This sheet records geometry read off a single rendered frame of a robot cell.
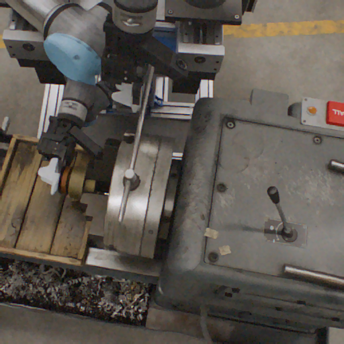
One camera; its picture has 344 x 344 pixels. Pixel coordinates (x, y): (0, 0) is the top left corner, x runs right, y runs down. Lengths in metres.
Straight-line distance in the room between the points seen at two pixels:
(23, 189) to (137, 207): 0.50
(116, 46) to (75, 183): 0.42
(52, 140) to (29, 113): 1.36
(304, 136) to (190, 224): 0.35
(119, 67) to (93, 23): 0.16
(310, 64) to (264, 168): 1.88
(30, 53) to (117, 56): 0.60
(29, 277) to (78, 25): 0.95
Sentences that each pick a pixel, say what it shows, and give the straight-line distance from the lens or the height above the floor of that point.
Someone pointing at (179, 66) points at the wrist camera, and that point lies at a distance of 0.83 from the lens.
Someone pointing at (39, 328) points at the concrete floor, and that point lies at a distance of 2.20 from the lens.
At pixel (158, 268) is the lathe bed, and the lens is 1.31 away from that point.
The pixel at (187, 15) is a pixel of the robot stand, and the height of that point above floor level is 1.16.
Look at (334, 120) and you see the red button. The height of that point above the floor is 1.27.
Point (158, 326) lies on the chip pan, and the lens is 1.62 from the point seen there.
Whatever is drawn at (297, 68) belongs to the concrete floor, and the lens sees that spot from 2.81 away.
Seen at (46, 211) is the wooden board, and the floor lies 0.88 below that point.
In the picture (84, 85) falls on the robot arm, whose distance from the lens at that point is 1.25.
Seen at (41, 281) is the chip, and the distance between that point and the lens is 1.63.
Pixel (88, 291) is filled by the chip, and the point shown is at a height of 0.60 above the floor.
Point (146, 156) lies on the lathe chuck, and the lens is 1.01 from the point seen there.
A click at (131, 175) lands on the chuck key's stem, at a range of 0.90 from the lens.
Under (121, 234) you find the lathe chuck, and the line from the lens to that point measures 1.02.
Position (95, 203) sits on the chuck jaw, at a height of 1.10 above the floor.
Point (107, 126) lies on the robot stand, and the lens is 2.20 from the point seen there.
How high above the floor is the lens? 2.15
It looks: 68 degrees down
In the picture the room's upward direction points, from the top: 11 degrees clockwise
